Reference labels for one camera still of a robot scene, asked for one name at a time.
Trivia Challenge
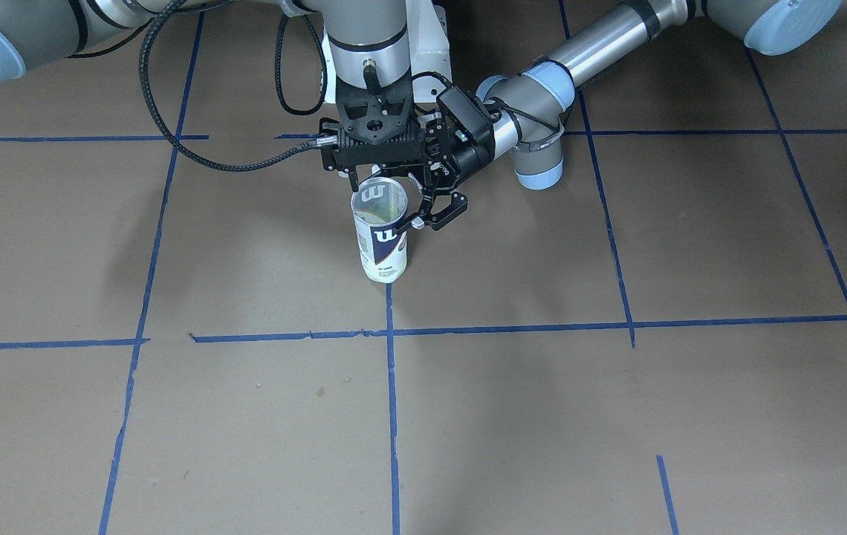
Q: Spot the white mounting pillar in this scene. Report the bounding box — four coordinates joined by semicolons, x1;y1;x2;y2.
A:
322;1;452;106

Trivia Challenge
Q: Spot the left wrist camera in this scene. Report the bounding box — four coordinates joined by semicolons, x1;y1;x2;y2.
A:
436;85;496;152

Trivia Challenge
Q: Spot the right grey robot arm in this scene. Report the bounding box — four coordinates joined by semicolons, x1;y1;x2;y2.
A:
0;1;424;173

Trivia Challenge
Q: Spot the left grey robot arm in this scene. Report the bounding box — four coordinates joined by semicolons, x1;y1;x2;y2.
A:
397;1;841;233

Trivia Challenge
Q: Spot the white tennis ball can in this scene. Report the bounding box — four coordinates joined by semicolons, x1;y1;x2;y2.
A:
350;177;409;284

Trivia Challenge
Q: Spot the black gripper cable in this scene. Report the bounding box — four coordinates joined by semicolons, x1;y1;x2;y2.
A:
140;0;338;173

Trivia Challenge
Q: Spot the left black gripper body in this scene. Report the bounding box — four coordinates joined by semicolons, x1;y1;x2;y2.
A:
426;119;491;187

